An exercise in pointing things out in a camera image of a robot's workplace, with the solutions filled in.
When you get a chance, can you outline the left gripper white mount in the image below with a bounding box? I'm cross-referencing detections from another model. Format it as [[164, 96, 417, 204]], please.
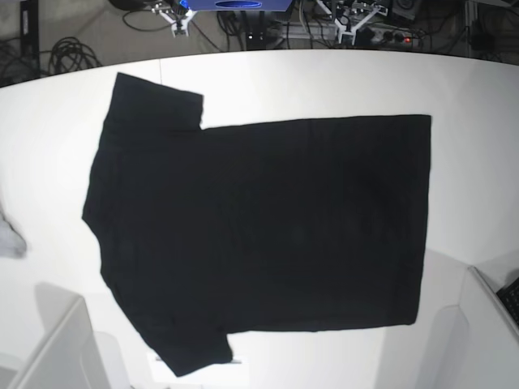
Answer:
[[316, 0, 389, 44]]

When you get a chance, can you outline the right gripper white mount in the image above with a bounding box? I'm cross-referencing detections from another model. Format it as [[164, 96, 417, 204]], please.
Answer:
[[152, 2, 196, 37]]

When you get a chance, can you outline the black T-shirt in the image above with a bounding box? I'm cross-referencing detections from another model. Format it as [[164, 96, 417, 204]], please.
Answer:
[[83, 74, 431, 377]]

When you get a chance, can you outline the blue box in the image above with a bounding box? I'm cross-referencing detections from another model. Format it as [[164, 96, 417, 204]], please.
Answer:
[[187, 0, 292, 11]]

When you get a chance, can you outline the black flat device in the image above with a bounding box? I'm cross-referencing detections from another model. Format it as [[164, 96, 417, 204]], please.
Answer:
[[19, 0, 41, 79]]

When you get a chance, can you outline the grey cloth at table edge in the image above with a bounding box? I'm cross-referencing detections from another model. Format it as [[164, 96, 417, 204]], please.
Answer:
[[0, 212, 27, 259]]

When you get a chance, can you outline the black keyboard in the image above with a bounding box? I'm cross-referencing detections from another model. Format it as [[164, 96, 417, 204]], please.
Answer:
[[497, 279, 519, 325]]

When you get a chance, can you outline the white partition panel left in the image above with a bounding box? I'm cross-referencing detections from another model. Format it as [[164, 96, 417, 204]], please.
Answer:
[[7, 296, 111, 389]]

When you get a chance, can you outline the white partition panel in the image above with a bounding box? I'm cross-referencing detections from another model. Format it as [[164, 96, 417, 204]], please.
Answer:
[[7, 296, 111, 389], [454, 267, 518, 389]]

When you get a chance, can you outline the white partition panel right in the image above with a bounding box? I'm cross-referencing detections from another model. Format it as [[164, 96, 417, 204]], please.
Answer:
[[454, 267, 518, 389]]

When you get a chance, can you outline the black coiled cable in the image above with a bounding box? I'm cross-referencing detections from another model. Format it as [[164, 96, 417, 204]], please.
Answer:
[[47, 36, 102, 75]]

